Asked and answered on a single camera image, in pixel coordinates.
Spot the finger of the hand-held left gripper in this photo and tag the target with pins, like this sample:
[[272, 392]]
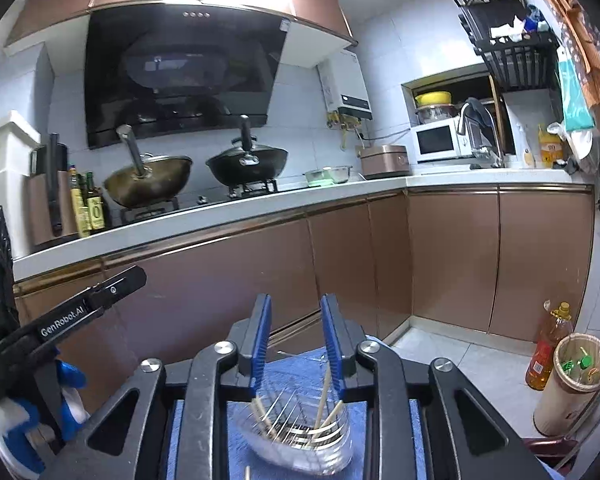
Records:
[[70, 317]]

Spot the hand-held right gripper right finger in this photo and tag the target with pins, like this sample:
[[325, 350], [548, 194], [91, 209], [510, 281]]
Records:
[[333, 345]]

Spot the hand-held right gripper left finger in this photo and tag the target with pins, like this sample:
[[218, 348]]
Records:
[[260, 345]]

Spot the person's left hand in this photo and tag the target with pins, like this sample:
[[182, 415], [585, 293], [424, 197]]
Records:
[[22, 440]]

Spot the blue terry towel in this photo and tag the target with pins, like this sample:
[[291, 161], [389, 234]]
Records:
[[240, 440]]

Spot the white countertop appliance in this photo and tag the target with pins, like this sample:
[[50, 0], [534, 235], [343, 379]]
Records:
[[2, 170]]

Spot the olive oil bottle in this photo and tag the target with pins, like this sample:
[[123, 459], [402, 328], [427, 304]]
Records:
[[80, 210], [96, 210]]

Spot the bronze lower cabinets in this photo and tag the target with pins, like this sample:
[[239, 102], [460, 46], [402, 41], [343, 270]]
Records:
[[455, 260]]

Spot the black gas stove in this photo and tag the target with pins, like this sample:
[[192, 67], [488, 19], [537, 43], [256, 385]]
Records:
[[210, 199]]

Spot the bronze wok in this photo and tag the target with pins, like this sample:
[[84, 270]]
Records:
[[150, 180]]

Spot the glass food container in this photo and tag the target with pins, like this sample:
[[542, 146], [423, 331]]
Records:
[[327, 175]]

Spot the black wok with lid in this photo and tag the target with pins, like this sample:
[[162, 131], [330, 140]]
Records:
[[250, 165]]

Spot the brown rice cooker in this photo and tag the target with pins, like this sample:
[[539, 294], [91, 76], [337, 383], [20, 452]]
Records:
[[385, 162]]

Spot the large cooking oil bottle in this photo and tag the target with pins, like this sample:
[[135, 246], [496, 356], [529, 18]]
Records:
[[542, 360]]

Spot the white microwave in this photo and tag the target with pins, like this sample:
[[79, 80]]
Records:
[[435, 140]]

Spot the beige trash bin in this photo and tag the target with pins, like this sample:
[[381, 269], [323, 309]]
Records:
[[565, 400]]

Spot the glass bowl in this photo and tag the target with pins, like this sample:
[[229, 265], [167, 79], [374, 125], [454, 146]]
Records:
[[434, 115]]

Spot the metal faucet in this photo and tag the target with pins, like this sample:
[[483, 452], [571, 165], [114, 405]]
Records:
[[467, 120]]

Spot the white water heater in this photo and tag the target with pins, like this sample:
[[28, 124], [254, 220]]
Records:
[[347, 80]]

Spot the yellow bowl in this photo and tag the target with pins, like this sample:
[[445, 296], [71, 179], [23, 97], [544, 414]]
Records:
[[432, 98]]

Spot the black glass range hood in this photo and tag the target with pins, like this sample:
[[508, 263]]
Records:
[[180, 75]]

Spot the white bottle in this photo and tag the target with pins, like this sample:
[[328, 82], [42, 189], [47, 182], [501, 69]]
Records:
[[522, 147]]

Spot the yellow detergent bottle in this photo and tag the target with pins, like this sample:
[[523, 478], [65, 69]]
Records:
[[550, 150]]

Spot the white plastic bag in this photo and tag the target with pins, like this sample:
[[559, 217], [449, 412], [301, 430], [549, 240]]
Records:
[[577, 145]]

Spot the teal hanging towel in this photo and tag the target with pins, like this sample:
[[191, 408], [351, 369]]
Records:
[[575, 95]]

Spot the white rag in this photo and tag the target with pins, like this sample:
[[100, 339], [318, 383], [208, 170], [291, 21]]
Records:
[[507, 30]]

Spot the orange patterned apron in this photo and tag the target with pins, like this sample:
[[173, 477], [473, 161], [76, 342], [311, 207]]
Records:
[[595, 60]]

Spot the black wall rack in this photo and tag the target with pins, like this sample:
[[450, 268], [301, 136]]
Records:
[[515, 67]]

